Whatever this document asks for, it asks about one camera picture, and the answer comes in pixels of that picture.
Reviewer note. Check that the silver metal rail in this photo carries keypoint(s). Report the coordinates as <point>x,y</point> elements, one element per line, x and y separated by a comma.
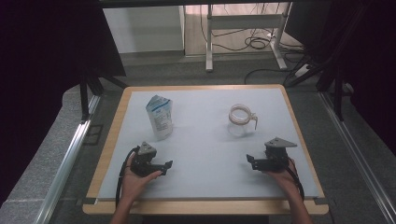
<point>67,168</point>
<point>358,161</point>

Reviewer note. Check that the black curtain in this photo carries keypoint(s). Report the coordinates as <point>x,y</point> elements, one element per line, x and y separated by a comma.
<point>367,62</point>
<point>46,62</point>

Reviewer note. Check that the white and blue pouch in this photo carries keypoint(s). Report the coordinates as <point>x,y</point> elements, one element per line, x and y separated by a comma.
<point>160,119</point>

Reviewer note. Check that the black tripod stand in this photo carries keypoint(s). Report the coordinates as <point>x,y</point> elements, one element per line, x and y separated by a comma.
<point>84,93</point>

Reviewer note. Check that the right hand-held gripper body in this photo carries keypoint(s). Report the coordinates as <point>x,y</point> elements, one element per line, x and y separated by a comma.
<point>276,160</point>

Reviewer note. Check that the person's left hand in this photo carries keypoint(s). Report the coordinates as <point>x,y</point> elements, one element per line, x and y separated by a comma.
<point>134,185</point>

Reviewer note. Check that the white metal desk frame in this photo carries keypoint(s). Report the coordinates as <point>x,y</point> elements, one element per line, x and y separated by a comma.
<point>246,21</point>

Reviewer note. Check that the black metal stand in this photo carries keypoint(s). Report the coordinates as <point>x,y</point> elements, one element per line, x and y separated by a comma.
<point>338,93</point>

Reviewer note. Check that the person's right hand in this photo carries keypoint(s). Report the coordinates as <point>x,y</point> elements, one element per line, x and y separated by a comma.
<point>288,180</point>

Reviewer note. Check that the clear plastic measuring cup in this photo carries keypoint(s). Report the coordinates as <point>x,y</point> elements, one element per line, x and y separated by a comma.
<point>239,115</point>

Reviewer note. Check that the white power strip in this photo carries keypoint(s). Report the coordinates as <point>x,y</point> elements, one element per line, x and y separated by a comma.
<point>301,71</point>

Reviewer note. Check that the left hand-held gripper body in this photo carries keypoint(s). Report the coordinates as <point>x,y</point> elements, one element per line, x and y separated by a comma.
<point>144,165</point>

